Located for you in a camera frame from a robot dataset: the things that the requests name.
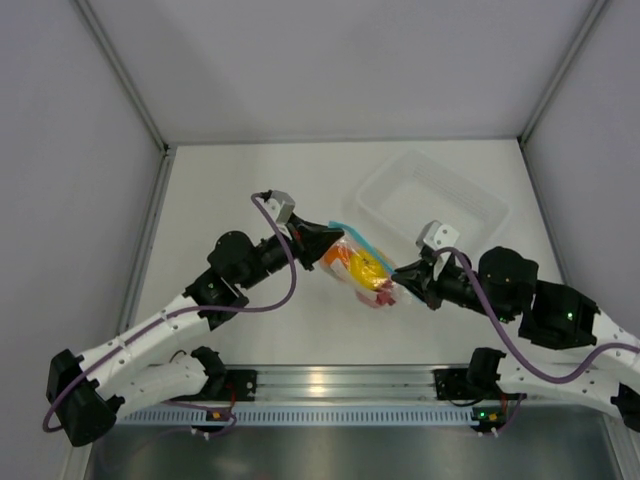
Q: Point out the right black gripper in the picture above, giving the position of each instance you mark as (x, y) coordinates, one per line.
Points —
(428, 290)

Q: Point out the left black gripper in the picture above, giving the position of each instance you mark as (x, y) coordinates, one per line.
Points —
(308, 240)

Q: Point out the orange fake persimmon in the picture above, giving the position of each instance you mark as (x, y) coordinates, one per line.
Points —
(338, 256)

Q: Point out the red fake apple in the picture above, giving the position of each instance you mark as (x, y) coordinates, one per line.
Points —
(381, 297)

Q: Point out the clear zip top bag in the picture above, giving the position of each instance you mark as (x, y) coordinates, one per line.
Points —
(357, 242)

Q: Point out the yellow fake apple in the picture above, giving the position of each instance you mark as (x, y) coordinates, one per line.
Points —
(367, 271)

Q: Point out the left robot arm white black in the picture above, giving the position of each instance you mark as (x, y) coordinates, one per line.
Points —
(90, 392)

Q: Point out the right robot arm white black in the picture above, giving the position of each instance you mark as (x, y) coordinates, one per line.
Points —
(557, 342)

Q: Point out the white plastic basket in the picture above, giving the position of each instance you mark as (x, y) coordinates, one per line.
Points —
(410, 189)

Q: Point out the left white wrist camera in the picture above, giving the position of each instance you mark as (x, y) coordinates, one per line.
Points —
(280, 206)

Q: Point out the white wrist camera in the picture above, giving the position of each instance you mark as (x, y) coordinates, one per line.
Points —
(436, 235)
(280, 206)

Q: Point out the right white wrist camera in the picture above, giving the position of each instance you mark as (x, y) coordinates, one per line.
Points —
(436, 235)

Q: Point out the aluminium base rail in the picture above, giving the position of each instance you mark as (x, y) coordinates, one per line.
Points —
(345, 382)

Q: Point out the left aluminium frame post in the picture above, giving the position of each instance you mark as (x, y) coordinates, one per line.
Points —
(100, 36)

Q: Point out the aluminium frame post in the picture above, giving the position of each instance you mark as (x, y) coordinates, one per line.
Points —
(100, 36)
(586, 27)

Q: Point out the white slotted cable duct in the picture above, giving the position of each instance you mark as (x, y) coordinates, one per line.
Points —
(262, 416)

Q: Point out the right aluminium frame post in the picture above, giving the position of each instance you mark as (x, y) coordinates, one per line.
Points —
(586, 27)

